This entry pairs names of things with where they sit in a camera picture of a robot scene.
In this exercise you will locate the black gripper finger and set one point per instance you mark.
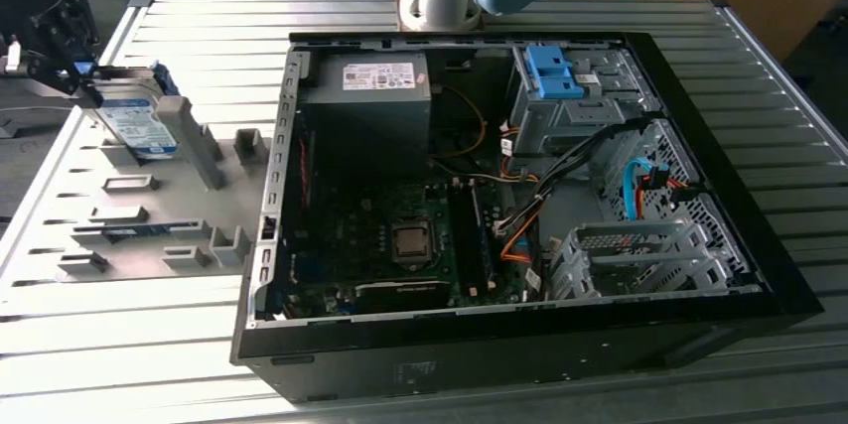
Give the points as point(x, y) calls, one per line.
point(63, 76)
point(76, 27)

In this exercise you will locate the hard disk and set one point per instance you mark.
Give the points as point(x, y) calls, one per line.
point(143, 133)

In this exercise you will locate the silver disk bay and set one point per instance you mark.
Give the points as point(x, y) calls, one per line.
point(636, 233)

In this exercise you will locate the grey parts rack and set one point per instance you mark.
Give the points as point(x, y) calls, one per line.
point(166, 205)

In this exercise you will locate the grey power supply unit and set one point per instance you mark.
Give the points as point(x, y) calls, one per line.
point(364, 131)

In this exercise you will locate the green motherboard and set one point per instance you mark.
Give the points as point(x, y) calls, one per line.
point(351, 225)

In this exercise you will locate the CPU socket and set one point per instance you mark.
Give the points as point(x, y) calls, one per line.
point(392, 245)

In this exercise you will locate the silver CPU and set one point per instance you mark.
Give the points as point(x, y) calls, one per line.
point(412, 241)

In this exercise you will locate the black graphics card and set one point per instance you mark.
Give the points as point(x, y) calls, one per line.
point(400, 295)

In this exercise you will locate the blue plastic drive latch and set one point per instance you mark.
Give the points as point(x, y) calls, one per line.
point(554, 81)

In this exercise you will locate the metal drive cage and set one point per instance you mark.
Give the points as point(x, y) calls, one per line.
point(583, 118)

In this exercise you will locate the black open PC case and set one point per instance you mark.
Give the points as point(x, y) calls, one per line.
point(530, 344)

